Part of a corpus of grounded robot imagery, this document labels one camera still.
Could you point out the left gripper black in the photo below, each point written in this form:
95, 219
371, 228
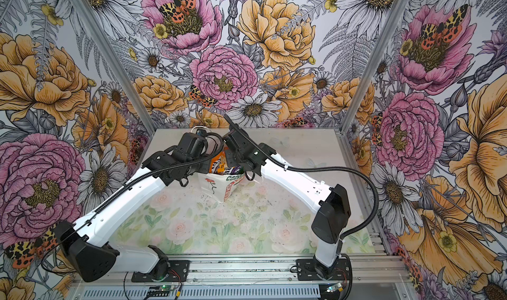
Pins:
205, 163

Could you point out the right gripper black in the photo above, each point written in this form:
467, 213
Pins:
230, 157

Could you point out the green Fox's lemon candy bag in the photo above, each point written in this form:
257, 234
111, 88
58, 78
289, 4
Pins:
237, 170

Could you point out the orange Fox's fruits candy bag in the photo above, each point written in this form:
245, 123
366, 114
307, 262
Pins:
219, 165

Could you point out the white paper gift bag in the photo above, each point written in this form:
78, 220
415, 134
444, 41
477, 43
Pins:
219, 187

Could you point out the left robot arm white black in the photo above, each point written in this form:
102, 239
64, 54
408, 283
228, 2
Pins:
86, 244

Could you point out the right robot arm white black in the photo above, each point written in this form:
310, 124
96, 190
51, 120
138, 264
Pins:
330, 205

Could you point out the floral table mat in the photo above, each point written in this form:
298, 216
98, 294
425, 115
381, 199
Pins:
258, 218

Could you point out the green circuit board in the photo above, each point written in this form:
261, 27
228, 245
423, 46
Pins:
338, 287

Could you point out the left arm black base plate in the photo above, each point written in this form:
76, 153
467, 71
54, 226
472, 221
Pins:
168, 271

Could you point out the aluminium front rail frame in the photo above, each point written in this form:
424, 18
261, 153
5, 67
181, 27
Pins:
269, 269

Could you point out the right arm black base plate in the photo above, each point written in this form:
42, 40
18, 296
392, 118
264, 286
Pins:
312, 270

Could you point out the white slotted cable duct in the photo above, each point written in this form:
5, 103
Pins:
303, 291

